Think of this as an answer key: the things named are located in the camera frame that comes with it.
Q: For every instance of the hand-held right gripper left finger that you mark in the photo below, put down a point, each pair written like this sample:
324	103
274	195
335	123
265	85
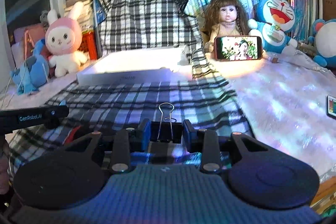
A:
145	134

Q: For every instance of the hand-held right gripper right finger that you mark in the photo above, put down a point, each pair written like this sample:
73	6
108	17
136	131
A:
189	134

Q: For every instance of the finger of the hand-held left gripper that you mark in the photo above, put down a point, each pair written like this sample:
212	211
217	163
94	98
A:
56	112

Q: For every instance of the large black binder clip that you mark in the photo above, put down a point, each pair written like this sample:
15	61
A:
173	132

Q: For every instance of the white cardboard box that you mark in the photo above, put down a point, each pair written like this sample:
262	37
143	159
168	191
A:
136	61

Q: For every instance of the black white plaid cloth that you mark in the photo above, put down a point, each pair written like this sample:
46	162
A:
183	98

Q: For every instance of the blue spotted plush toy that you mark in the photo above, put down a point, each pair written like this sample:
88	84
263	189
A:
36	69

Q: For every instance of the red plastic crate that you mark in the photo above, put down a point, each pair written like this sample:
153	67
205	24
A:
88	45

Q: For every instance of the pink white rabbit plush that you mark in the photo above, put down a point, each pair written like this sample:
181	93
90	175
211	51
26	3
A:
63	37

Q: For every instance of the pink bag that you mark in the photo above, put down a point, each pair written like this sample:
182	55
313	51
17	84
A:
29	35

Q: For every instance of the red smartphone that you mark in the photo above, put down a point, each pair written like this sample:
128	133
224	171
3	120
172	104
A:
239	48

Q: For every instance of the blue book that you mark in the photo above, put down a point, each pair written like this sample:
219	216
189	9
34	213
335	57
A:
98	12

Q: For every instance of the stack of white books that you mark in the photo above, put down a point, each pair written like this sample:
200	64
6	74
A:
78	1

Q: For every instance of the plaid cloth with zigzag trim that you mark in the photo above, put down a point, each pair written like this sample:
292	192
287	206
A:
144	16

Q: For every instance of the brown-haired doll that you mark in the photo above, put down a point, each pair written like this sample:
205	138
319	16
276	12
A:
228	12

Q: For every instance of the small device at edge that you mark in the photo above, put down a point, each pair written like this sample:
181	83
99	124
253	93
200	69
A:
332	107

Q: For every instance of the blue robot cat plush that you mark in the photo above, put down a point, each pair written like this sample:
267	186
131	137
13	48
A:
278	11

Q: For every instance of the round blue white plush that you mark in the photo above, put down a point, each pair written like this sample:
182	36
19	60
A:
328	40

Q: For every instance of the brown cardboard box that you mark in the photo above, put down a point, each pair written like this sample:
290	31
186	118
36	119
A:
329	3

